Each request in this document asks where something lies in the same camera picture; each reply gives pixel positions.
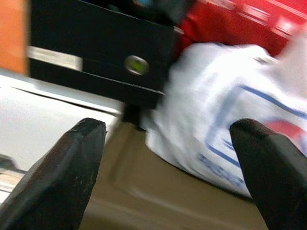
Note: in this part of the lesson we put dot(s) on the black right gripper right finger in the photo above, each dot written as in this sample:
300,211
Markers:
275,182

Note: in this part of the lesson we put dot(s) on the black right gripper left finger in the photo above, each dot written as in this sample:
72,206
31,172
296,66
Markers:
52,182

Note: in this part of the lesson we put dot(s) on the white flat board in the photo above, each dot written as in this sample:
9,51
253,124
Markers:
36,115

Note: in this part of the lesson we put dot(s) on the white printed plastic bag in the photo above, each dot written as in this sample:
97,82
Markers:
204,95

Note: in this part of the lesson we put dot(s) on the round silver drawer knob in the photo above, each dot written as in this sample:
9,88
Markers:
136,65

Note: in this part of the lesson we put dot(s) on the black drawer cabinet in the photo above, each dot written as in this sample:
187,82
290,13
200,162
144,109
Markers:
96,43

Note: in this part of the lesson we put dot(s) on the orange wooden panel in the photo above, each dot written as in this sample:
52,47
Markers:
12,36

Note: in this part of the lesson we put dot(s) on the red box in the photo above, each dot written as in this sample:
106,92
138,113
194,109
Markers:
227,24

